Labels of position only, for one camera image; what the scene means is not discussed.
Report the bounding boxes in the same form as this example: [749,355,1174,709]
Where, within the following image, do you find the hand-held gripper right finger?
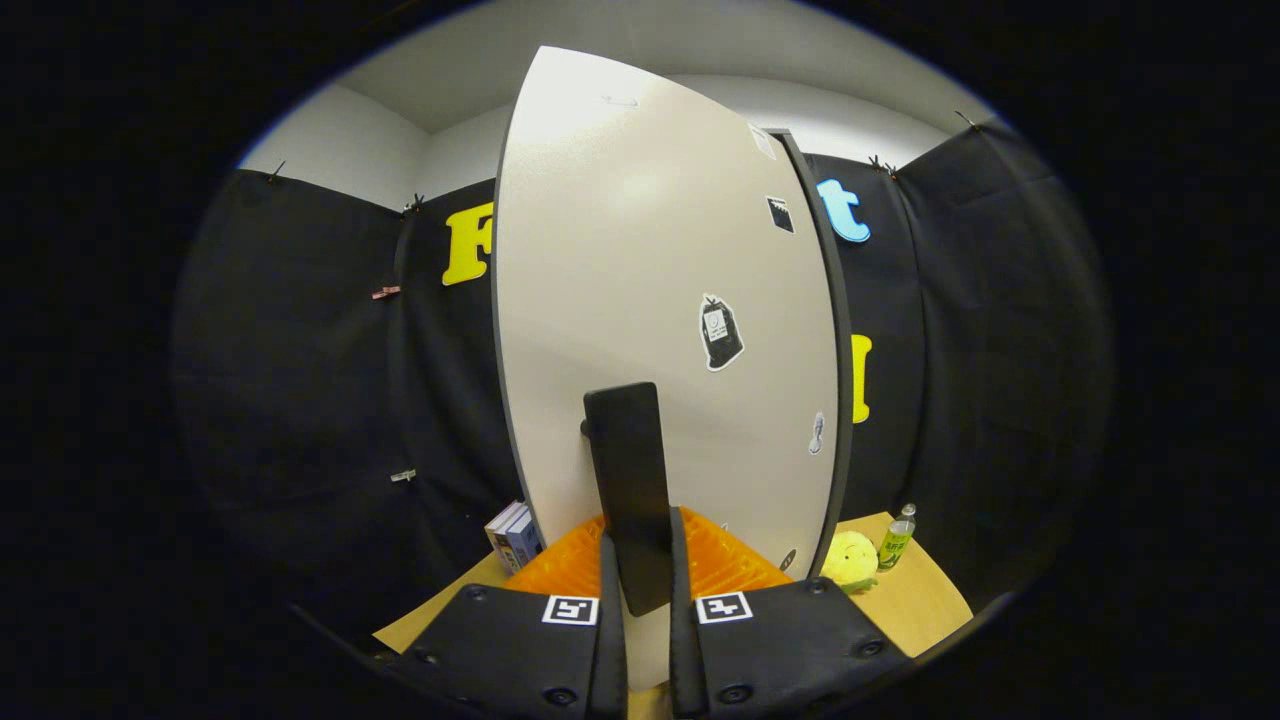
[668,506,916,720]

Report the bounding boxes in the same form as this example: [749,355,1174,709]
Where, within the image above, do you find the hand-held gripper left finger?
[375,515,629,720]

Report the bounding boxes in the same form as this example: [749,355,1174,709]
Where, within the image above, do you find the black cabinet door handle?
[582,382,673,618]

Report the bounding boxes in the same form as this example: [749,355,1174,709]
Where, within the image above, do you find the dark grey shoe cabinet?
[765,128,856,581]

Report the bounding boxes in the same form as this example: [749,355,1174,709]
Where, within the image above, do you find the beige shoe cabinet door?
[492,45,841,691]

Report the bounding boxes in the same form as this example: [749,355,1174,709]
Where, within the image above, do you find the white book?
[484,500,526,571]

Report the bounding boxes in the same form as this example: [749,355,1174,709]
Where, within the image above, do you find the yellow plush toy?
[820,530,881,593]

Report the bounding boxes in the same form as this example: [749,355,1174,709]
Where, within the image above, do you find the green drink bottle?
[878,503,917,572]

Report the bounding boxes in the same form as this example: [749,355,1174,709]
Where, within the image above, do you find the black backdrop cloth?
[175,120,1116,641]

